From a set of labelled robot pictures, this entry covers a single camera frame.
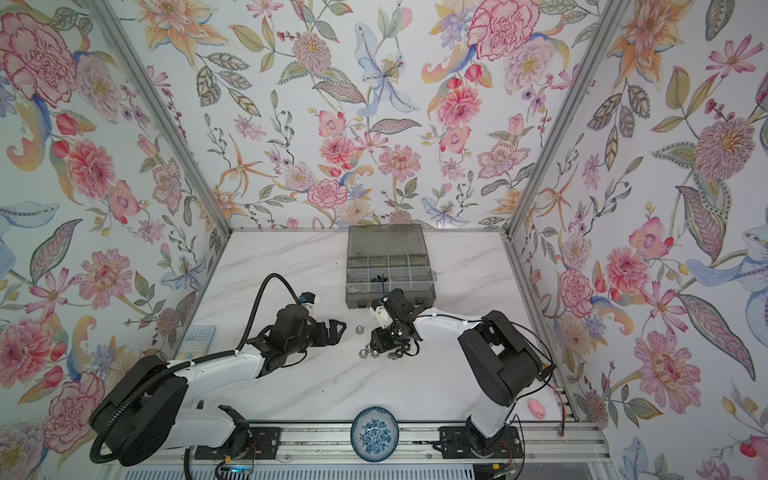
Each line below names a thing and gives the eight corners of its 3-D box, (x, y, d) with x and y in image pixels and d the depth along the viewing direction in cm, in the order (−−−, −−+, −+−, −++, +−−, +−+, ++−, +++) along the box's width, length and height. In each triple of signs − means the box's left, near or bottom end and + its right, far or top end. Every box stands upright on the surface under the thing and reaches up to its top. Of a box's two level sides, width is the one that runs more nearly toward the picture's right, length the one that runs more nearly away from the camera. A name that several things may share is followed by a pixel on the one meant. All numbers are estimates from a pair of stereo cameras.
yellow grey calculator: (178, 360, 90) (174, 357, 88) (192, 328, 97) (189, 325, 95) (204, 360, 90) (201, 357, 88) (216, 328, 97) (213, 325, 95)
